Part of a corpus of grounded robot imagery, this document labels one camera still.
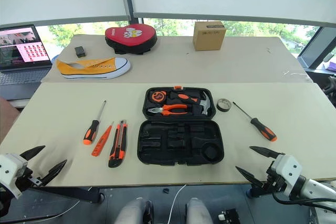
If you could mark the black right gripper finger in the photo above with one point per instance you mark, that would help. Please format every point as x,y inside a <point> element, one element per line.
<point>267,152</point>
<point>252,178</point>

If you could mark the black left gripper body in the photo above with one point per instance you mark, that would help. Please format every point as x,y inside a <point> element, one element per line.
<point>25,178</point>

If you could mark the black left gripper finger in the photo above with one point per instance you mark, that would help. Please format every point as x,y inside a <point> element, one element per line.
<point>52,171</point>
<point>31,152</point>

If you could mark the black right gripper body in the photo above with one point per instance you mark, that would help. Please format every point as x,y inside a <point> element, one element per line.
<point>274,182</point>

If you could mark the black shaft orange-black screwdriver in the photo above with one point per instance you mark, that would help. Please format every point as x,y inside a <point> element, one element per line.
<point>262,129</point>

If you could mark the silver shaft orange-black screwdriver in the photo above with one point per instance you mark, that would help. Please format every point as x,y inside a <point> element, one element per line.
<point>90,132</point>

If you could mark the orange test pen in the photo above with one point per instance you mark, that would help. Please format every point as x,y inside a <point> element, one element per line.
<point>101,142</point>

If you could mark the black electrical tape roll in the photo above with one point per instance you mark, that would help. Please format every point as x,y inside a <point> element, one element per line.
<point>223,109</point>

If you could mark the orange black utility knife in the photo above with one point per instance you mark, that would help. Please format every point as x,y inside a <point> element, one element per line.
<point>118,145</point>

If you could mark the black tool case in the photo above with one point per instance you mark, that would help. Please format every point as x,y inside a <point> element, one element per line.
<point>157,155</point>

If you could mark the black table crossbar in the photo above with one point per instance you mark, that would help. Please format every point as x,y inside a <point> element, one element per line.
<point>68,195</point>

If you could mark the reddish brown rounded object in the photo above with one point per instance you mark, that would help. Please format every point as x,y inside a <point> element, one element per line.
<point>6,119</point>

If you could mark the black and white device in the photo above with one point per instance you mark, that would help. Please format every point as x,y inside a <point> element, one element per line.
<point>231,216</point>

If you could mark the grey rounded shape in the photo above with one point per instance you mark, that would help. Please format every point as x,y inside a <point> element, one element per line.
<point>131,212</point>
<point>198,212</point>

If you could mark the small black floor object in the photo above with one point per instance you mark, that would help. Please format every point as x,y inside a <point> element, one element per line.
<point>166,190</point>

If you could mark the yellow canvas sneaker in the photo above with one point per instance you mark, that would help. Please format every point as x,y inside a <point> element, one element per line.
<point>89,70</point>

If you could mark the grey laptop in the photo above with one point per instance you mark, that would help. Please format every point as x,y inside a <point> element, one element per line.
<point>21,51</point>

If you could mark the purple object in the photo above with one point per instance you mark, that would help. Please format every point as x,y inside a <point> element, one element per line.
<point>333,66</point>

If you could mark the small black block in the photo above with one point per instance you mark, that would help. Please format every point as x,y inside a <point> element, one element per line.
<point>80,51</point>

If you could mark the orange black tape measure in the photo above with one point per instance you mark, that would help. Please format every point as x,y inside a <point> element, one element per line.
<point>157,96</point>

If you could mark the brown cardboard box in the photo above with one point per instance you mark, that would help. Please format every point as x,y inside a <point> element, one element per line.
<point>208,37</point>

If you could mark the red heart-shaped pad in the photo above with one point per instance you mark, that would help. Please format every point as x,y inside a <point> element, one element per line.
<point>128,35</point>

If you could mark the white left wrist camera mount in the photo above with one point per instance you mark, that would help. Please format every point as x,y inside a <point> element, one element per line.
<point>10,169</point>

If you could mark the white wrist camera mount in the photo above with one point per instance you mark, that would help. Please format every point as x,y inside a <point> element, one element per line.
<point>10,169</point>
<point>287,169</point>

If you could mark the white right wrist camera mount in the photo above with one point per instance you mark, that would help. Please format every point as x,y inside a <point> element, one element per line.
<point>287,169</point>

